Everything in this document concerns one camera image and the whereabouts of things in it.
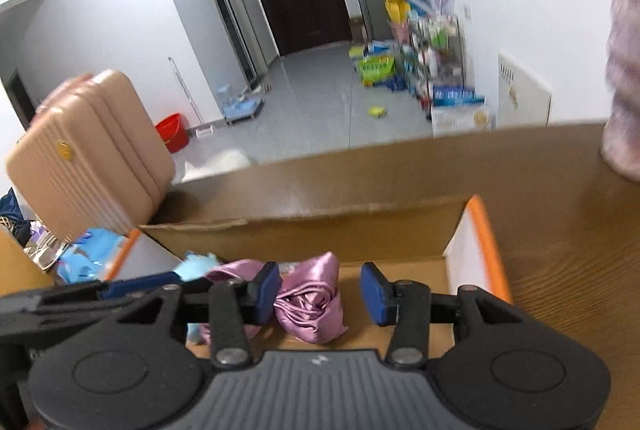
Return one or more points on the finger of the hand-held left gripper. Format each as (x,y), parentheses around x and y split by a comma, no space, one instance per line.
(130,286)

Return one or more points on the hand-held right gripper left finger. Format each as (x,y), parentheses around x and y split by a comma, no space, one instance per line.
(267,292)

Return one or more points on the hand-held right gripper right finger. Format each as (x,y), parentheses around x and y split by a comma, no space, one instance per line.
(375,295)

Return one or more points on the purple satin cloth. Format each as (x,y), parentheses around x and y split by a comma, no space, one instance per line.
(310,305)

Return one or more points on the red cardboard box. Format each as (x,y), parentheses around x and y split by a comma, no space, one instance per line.
(350,250)

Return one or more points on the blue plastic packet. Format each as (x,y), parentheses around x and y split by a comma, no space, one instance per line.
(87,255)

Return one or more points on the light blue plush toy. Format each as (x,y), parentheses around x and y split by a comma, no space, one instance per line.
(197,266)

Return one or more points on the pile of dark clothes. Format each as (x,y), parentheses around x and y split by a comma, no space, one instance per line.
(17,220)

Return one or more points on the pink ribbed suitcase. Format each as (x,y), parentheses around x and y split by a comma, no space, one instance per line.
(90,150)

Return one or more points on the red plastic bucket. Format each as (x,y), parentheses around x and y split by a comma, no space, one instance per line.
(174,132)

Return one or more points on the white mop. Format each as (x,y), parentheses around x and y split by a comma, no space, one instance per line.
(204,130)

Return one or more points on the yellow green packet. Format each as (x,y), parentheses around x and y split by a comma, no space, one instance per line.
(377,111)

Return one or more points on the light blue plastic stool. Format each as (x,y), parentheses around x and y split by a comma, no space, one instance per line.
(240,107)

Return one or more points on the blue and white carton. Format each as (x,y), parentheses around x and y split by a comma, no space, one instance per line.
(457,110)

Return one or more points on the green packaged goods box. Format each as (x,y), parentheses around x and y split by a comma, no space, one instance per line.
(377,69)

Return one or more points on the white cabinet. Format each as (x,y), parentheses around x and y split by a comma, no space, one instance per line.
(522,92)

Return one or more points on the grey side door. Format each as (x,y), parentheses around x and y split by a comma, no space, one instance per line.
(230,10)

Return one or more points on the yellow bag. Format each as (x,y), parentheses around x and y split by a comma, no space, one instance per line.
(395,7)

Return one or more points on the pink textured vase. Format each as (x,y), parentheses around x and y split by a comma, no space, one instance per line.
(625,85)

